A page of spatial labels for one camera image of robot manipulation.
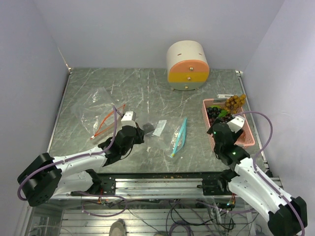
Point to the orange zip top bag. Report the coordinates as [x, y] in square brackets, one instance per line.
[97, 111]

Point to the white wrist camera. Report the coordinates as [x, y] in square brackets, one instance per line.
[236, 124]
[128, 119]

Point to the small white plastic clip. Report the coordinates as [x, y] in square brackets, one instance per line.
[224, 96]

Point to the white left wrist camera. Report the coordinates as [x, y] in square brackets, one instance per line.
[128, 119]

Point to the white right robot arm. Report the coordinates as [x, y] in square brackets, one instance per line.
[284, 214]

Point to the fake dark blue grape bunch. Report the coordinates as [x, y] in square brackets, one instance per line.
[213, 111]

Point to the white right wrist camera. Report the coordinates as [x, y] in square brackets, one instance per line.
[236, 124]

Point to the fake green vegetable piece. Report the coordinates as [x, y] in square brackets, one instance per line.
[223, 113]

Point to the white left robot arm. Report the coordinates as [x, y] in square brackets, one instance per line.
[48, 176]

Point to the fake dark purple fruit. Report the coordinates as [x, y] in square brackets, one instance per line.
[148, 128]

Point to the aluminium rail frame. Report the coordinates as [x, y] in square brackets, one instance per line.
[159, 186]

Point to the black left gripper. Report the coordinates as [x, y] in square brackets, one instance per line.
[140, 133]

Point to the fake brown longan bunch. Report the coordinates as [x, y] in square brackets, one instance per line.
[234, 103]

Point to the blue zip top bag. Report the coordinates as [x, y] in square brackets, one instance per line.
[169, 135]

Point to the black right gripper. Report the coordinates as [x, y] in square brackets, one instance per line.
[236, 135]

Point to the fake purple grape bunch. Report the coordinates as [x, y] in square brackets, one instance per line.
[213, 121]

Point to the round mini drawer cabinet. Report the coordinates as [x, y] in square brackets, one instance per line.
[187, 67]

